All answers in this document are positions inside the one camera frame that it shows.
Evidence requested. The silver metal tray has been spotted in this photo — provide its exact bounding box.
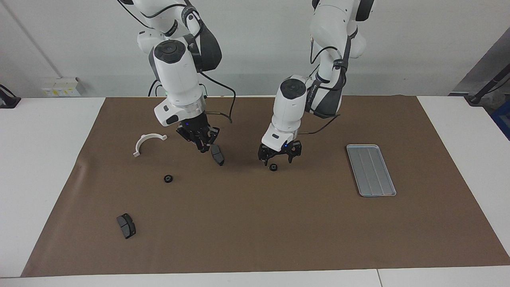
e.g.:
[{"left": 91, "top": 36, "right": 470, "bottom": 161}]
[{"left": 346, "top": 144, "right": 397, "bottom": 197}]

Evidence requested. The thin dark grey brake pad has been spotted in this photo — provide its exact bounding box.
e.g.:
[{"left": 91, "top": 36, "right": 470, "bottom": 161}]
[{"left": 210, "top": 143, "right": 225, "bottom": 167}]

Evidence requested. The brown table mat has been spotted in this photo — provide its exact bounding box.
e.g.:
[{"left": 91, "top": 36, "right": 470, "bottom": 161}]
[{"left": 21, "top": 96, "right": 510, "bottom": 277}]

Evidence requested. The thick dark grey brake pad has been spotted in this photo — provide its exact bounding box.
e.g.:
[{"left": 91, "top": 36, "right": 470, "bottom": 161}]
[{"left": 116, "top": 213, "right": 137, "bottom": 240}]

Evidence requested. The black stand pole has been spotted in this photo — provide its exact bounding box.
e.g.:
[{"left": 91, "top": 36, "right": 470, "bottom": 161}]
[{"left": 468, "top": 66, "right": 510, "bottom": 106}]

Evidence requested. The blue crate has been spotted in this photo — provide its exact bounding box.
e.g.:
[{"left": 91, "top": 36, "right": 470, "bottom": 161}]
[{"left": 491, "top": 100, "right": 510, "bottom": 140}]

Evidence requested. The grey partition panel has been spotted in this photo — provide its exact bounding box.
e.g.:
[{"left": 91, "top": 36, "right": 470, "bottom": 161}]
[{"left": 454, "top": 38, "right": 510, "bottom": 96}]

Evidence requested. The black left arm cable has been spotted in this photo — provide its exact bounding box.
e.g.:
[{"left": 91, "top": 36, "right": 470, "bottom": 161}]
[{"left": 299, "top": 35, "right": 352, "bottom": 135}]

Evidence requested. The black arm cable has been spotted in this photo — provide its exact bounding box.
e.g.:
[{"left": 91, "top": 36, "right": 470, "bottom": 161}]
[
  {"left": 299, "top": 35, "right": 352, "bottom": 135},
  {"left": 199, "top": 71, "right": 237, "bottom": 124}
]

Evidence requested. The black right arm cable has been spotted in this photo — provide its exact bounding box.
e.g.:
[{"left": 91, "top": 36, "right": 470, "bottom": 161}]
[{"left": 199, "top": 71, "right": 237, "bottom": 124}]

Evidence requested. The white curved plastic bracket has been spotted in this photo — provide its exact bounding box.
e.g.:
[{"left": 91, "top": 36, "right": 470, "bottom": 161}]
[{"left": 133, "top": 134, "right": 168, "bottom": 157}]

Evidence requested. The white wall socket box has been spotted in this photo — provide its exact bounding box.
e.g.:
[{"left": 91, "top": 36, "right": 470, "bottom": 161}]
[{"left": 42, "top": 77, "right": 86, "bottom": 97}]

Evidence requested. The black clamp mount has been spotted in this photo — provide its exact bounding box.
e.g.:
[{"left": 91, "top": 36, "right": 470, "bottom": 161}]
[{"left": 0, "top": 85, "right": 21, "bottom": 109}]

